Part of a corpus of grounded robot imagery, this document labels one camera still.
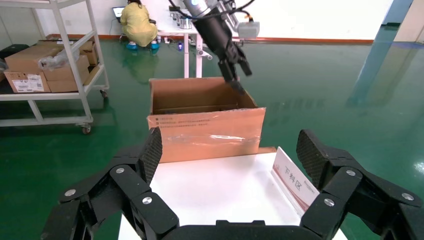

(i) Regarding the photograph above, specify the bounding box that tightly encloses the white desk with legs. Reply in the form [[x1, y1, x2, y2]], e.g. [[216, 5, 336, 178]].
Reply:
[[155, 19, 239, 79]]

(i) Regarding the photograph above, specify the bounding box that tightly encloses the flat low cardboard box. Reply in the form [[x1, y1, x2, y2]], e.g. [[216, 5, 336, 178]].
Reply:
[[46, 77, 90, 94]]

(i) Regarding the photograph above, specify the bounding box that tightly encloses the plain medium cardboard box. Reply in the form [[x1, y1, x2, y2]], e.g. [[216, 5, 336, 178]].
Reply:
[[43, 54, 91, 82]]

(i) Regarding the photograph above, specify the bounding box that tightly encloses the clear plastic bag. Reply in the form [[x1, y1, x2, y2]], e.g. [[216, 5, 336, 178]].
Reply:
[[39, 48, 80, 71]]

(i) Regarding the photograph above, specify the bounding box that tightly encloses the white red sign card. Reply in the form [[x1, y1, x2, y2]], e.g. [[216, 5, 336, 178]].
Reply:
[[270, 146, 321, 213]]

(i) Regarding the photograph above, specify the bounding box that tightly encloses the black case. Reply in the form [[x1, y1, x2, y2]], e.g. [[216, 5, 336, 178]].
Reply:
[[0, 43, 30, 61]]

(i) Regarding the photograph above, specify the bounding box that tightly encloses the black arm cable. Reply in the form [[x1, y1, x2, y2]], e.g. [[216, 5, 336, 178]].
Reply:
[[168, 0, 258, 22]]

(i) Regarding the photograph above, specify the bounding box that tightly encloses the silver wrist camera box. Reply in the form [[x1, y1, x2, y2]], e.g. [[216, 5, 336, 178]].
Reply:
[[236, 20, 260, 40]]

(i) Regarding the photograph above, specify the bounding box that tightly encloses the large open cardboard box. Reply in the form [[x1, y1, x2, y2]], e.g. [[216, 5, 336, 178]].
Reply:
[[147, 77, 267, 164]]

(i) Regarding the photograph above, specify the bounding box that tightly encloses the white metal shelf cart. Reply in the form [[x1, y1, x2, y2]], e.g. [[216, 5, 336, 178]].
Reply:
[[0, 0, 110, 135]]

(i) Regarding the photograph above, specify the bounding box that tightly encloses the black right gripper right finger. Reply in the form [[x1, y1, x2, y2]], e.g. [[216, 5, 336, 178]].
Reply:
[[295, 129, 424, 240]]

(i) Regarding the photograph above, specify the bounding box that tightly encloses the long cardboard box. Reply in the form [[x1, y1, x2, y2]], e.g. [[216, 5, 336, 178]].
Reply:
[[35, 39, 99, 66]]

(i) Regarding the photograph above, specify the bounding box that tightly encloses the silver metal cylinder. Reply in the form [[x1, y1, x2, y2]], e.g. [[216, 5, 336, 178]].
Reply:
[[178, 16, 194, 30]]

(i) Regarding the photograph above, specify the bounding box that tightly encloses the cardboard box with shipping label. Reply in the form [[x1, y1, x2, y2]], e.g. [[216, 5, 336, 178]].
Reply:
[[3, 44, 65, 94]]

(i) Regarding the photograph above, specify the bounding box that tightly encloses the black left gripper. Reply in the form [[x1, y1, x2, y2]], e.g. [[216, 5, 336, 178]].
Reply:
[[192, 8, 253, 96]]

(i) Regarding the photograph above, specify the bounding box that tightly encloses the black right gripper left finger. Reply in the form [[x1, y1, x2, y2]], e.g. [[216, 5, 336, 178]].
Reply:
[[41, 126, 180, 240]]

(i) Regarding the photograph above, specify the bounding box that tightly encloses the open laptop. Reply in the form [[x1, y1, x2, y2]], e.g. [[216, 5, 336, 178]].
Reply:
[[111, 6, 127, 19]]

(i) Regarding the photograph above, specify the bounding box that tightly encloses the person in yellow coat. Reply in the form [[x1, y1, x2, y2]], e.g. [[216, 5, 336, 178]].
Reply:
[[119, 0, 161, 51]]

